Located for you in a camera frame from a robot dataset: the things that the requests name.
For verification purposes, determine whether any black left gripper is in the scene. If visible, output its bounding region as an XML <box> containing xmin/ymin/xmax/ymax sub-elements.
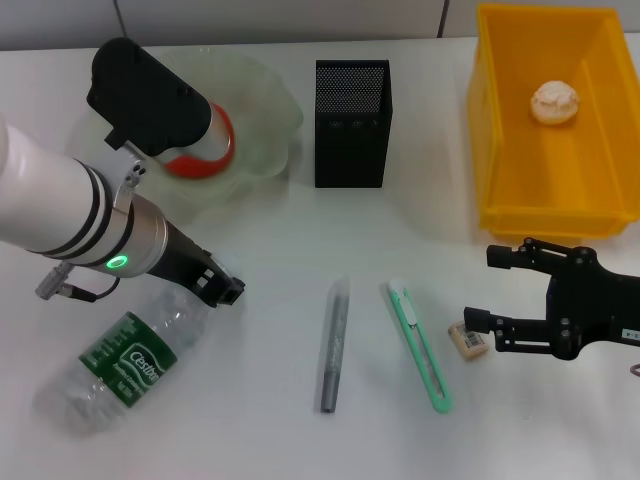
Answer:
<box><xmin>147</xmin><ymin>222</ymin><xmax>247</xmax><ymax>308</ymax></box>

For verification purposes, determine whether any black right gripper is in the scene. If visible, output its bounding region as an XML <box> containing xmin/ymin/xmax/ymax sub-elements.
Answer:
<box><xmin>463</xmin><ymin>237</ymin><xmax>640</xmax><ymax>362</ymax></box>

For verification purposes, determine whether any beige eraser with barcode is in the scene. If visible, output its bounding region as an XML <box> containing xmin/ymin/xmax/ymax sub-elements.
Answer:
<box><xmin>447</xmin><ymin>322</ymin><xmax>492</xmax><ymax>360</ymax></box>

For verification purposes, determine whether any grey marker pen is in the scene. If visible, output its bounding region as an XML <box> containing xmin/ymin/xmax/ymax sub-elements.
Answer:
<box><xmin>320</xmin><ymin>278</ymin><xmax>351</xmax><ymax>415</ymax></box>

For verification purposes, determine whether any green utility knife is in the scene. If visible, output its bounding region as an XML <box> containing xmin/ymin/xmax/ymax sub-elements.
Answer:
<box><xmin>388</xmin><ymin>279</ymin><xmax>455</xmax><ymax>414</ymax></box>

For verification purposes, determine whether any clear green-label water bottle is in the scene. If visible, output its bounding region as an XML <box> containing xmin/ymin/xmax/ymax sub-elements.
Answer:
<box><xmin>32</xmin><ymin>254</ymin><xmax>242</xmax><ymax>436</ymax></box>

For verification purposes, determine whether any orange fruit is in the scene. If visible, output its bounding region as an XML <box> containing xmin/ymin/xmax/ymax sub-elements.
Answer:
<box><xmin>163</xmin><ymin>112</ymin><xmax>236</xmax><ymax>181</ymax></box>

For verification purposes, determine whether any white paper ball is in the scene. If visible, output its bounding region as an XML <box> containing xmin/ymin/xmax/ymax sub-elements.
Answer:
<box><xmin>529</xmin><ymin>79</ymin><xmax>583</xmax><ymax>126</ymax></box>

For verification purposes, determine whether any clear wavy glass fruit plate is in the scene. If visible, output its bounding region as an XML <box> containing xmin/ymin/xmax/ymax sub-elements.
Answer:
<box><xmin>67</xmin><ymin>47</ymin><xmax>305</xmax><ymax>221</ymax></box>

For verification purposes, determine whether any black mesh pen holder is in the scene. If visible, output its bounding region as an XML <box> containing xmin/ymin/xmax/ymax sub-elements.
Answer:
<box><xmin>314</xmin><ymin>59</ymin><xmax>393</xmax><ymax>189</ymax></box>

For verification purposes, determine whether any yellow plastic bin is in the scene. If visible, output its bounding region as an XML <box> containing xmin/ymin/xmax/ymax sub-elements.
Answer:
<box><xmin>467</xmin><ymin>3</ymin><xmax>640</xmax><ymax>245</ymax></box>

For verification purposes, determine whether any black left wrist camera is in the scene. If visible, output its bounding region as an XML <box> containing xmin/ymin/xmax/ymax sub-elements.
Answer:
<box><xmin>85</xmin><ymin>37</ymin><xmax>232</xmax><ymax>164</ymax></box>

